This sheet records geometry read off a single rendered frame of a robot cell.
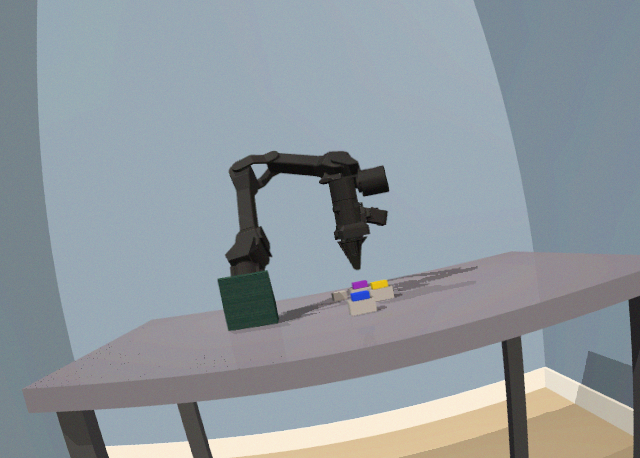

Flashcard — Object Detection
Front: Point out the purple button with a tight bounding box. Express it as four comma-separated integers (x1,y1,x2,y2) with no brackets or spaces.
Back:
349,280,371,295

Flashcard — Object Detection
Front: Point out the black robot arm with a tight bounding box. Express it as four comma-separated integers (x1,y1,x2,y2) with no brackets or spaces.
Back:
225,151,389,276

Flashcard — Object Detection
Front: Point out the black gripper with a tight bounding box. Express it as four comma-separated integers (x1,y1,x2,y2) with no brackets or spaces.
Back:
332,198,370,270

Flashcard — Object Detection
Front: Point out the yellow button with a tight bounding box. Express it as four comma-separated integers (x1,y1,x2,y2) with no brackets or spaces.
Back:
367,280,394,302

